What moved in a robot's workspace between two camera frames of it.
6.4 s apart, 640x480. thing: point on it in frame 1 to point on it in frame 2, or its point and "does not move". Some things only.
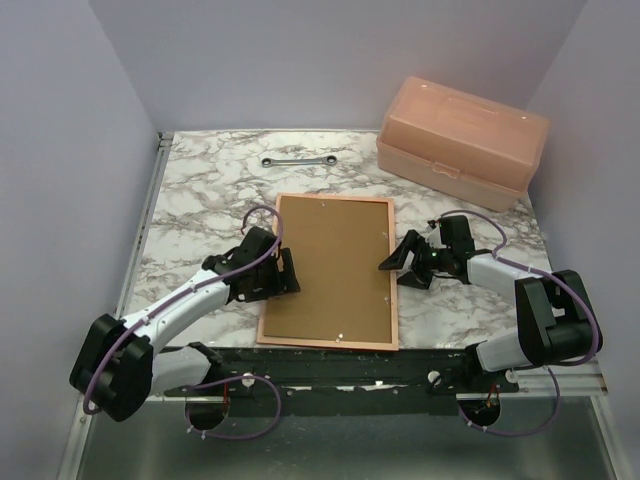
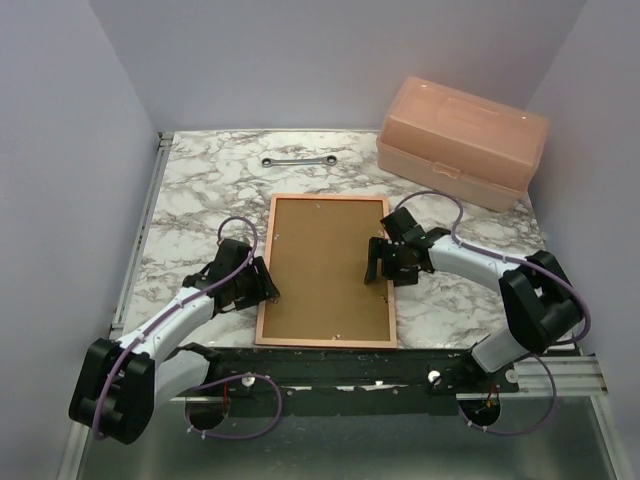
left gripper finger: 289,282 to 265,279
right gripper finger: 398,256 to 375,251
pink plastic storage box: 480,148 does not move
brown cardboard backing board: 341,252 does not move
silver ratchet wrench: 330,160 does not move
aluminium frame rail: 78,442 does not move
